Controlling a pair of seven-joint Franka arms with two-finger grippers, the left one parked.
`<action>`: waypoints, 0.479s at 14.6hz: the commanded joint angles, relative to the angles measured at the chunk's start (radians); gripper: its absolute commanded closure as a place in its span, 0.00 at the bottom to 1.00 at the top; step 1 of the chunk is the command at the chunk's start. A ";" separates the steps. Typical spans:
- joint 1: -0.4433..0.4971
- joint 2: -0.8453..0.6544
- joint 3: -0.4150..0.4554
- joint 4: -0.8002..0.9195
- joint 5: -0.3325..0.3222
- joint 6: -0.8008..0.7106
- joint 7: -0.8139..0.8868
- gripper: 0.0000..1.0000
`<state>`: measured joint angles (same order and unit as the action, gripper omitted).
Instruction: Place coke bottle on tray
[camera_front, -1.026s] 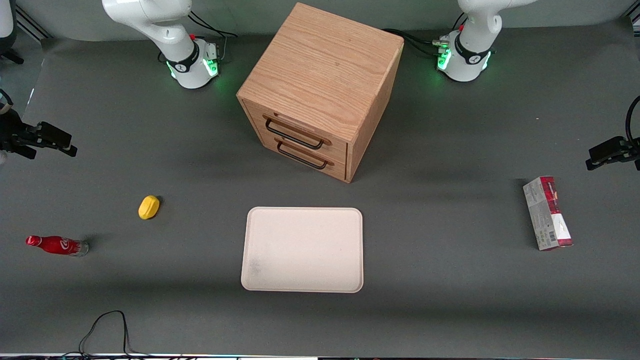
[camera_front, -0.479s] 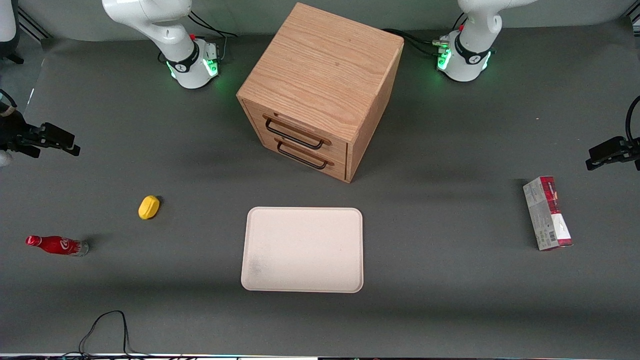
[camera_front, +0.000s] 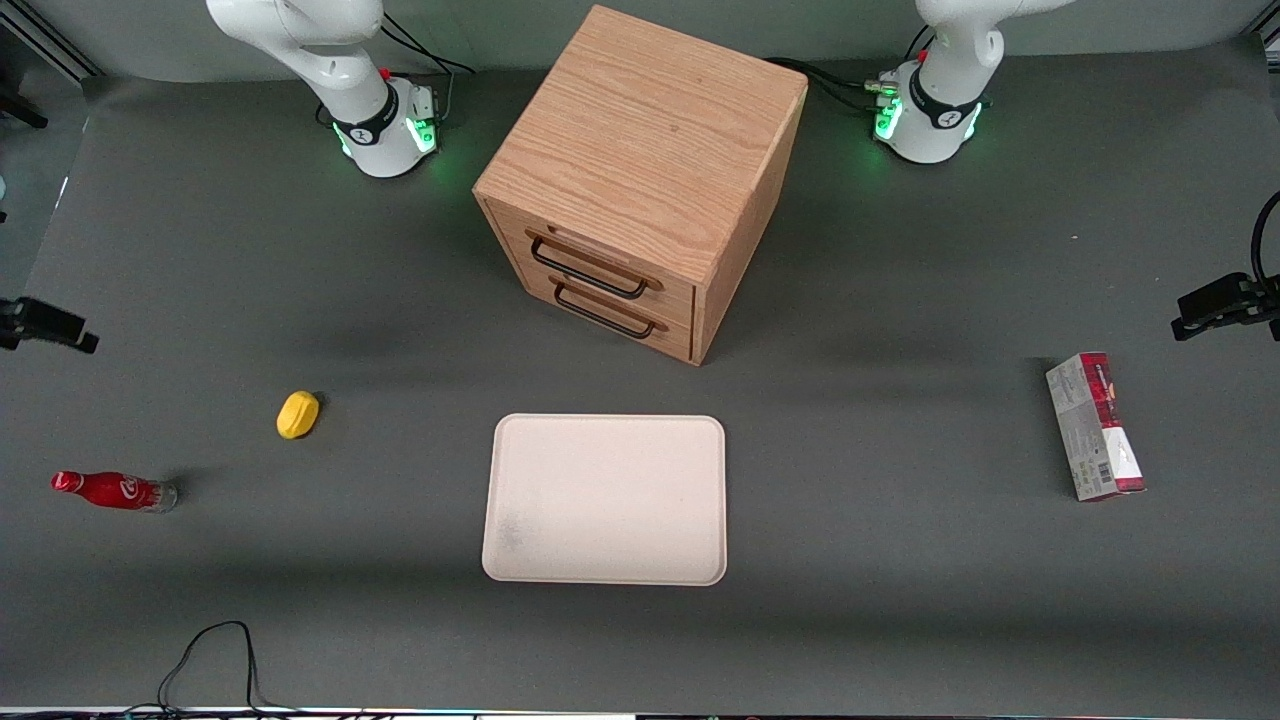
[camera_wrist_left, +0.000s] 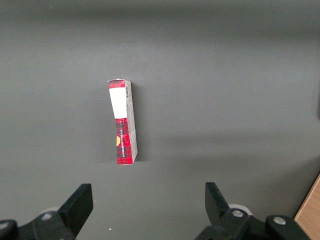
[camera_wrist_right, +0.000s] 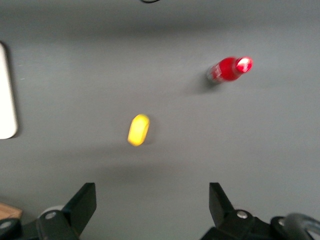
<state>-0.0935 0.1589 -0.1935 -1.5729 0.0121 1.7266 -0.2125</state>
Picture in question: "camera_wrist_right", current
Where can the small yellow oval object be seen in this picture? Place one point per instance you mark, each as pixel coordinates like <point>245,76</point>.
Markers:
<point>138,130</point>

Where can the red coke bottle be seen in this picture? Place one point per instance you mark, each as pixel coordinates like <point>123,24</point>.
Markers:
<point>228,68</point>

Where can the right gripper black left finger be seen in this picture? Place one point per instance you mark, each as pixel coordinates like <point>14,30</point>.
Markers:
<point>80,205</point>

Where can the wooden board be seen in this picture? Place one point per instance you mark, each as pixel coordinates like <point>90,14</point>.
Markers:
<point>8,212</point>

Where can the white tray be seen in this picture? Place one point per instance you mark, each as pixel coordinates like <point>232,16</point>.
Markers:
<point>5,95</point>

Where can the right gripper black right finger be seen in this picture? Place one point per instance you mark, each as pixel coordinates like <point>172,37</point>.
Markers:
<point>220,207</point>

